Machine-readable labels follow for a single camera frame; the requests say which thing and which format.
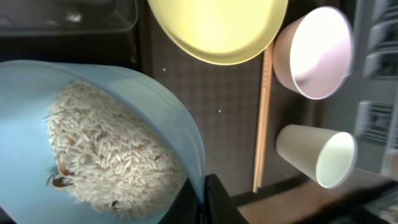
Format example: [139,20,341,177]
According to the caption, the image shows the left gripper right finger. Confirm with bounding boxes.
[205,174,248,224]

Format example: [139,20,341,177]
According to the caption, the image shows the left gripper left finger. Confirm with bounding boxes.
[158,179,201,224]

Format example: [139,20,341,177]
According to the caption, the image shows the yellow plate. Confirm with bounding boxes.
[148,0,288,65]

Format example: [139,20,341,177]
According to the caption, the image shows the upper clear plastic bin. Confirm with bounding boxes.
[1,0,138,37]

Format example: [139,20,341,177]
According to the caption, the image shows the grey plastic dishwasher rack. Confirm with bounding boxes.
[325,0,397,180]

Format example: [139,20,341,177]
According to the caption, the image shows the light blue bowl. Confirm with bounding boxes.
[1,60,205,223]

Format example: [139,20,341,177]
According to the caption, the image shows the leftover cooked rice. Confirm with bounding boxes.
[45,80,187,219]

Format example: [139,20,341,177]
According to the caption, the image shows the pale green cup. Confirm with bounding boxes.
[275,124,357,189]

